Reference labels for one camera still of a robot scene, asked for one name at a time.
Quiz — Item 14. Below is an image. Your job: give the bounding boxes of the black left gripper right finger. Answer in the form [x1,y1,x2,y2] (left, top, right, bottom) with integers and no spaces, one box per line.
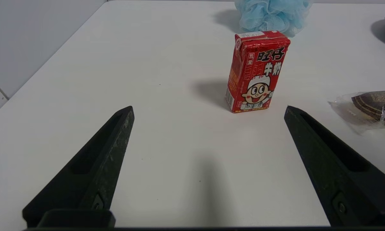
[284,106,385,227]

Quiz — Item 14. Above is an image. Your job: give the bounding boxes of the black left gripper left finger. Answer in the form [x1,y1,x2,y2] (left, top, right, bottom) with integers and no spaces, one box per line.
[22,106,135,228]

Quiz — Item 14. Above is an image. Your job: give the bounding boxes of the light blue mesh bath loofah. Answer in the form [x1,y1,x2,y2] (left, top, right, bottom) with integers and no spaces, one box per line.
[235,0,312,37]

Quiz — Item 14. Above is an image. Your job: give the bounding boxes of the wrapped chocolates pack gold label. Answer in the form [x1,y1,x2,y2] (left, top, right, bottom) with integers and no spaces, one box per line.
[328,90,385,132]

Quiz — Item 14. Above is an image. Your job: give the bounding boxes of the red milk carton with cartoon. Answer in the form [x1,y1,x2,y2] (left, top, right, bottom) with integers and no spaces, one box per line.
[225,31,291,113]

